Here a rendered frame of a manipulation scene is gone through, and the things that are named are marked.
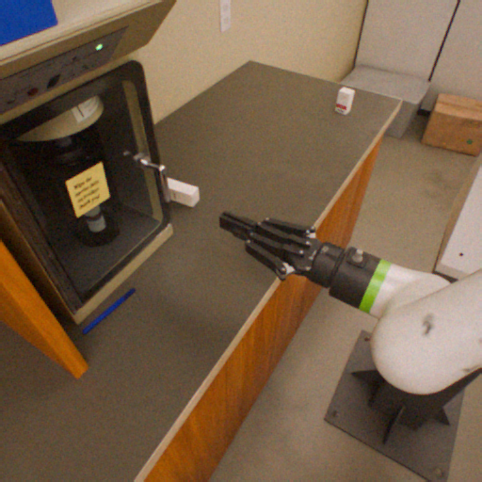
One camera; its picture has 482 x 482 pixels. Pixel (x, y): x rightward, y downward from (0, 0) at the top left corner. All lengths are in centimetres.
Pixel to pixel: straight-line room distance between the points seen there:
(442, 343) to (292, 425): 130
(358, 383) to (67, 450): 132
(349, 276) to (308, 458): 118
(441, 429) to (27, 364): 155
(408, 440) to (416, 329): 134
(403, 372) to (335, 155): 89
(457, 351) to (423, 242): 200
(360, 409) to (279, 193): 105
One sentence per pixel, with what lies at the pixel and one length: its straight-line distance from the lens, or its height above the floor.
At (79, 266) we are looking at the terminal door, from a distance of 78.
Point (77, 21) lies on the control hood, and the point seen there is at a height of 151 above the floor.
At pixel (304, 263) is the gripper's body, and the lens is 65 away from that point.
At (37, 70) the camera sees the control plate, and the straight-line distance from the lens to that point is 52.
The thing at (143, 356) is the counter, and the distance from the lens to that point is 81.
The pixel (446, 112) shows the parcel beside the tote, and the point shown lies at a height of 28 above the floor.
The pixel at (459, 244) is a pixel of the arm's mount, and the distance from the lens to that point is 100.
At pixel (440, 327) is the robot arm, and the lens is 49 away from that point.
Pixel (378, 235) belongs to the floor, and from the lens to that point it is 241.
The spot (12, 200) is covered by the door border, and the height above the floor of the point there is 129.
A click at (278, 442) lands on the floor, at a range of 171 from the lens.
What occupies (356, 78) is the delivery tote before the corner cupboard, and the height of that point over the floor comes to 33.
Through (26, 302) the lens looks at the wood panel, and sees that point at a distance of 63.
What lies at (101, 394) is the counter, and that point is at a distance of 80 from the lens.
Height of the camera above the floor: 165
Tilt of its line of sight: 48 degrees down
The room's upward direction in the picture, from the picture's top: straight up
